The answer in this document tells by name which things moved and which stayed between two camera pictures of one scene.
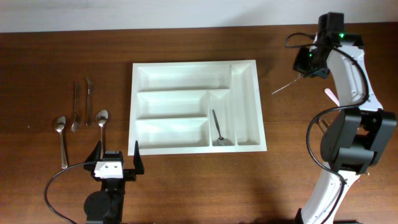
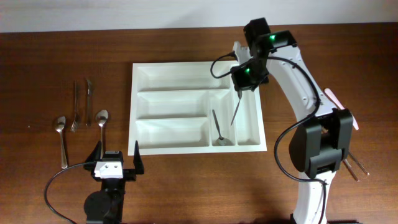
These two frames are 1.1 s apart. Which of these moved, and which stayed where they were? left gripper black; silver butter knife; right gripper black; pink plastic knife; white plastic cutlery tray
Moved: right gripper black
Stayed: pink plastic knife; silver butter knife; white plastic cutlery tray; left gripper black
